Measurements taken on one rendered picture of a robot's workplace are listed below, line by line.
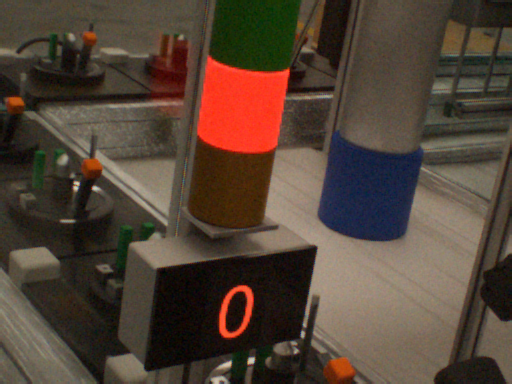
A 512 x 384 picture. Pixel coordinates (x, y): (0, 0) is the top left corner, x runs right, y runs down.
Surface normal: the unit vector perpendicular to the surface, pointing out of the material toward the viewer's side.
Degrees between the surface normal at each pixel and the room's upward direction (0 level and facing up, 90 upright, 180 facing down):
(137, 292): 90
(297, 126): 90
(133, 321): 90
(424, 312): 0
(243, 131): 90
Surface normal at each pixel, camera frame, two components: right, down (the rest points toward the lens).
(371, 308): 0.15, -0.92
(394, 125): 0.15, 0.38
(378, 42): -0.58, 0.21
